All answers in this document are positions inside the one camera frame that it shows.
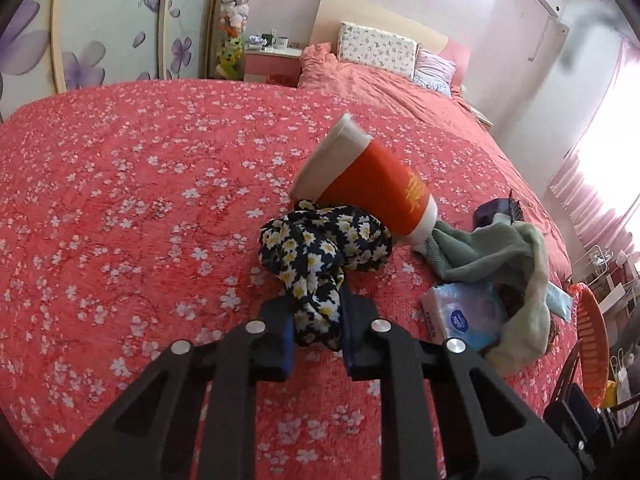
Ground beige pink headboard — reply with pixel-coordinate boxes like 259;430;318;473
309;0;473;91

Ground clear plush toy column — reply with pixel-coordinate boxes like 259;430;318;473
215;0;253;80

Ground black floral cloth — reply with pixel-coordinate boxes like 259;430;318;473
259;200;393;350

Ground white standing air conditioner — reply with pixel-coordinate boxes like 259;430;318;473
470;0;571;126

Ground pink striped pillow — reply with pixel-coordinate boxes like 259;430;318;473
412;49;458;98

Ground green plush toy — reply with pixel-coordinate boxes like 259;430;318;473
216;34;244;80

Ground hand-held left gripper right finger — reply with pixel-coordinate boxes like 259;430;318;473
340;290;584;480

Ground red paper cup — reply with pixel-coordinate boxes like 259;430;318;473
290;114;438;252

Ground dark blue packet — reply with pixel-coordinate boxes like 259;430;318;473
474;199;516;226

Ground pink duvet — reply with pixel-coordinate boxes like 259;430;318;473
299;42;493;131

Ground green towel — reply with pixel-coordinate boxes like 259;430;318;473
424;221;557;377

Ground white floral pillow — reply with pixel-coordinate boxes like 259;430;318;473
337;21;420;80

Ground white flat packet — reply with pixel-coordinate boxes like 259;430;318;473
545;282;575;322

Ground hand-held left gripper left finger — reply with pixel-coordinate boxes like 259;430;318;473
54;299;297;480

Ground orange plastic basket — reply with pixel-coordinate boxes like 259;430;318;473
569;282;612;408

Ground pink curtains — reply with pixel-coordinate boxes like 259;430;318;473
547;40;640;261

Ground pink white nightstand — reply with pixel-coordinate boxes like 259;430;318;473
243;46;303;83

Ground blue white tissue packet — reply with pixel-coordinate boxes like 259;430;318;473
421;281;508;353

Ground red floral blanket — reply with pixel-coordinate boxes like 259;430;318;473
0;79;573;480

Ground white wire rack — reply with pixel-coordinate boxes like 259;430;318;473
572;245;636;311

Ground floral glass wardrobe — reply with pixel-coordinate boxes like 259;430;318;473
0;0;226;121

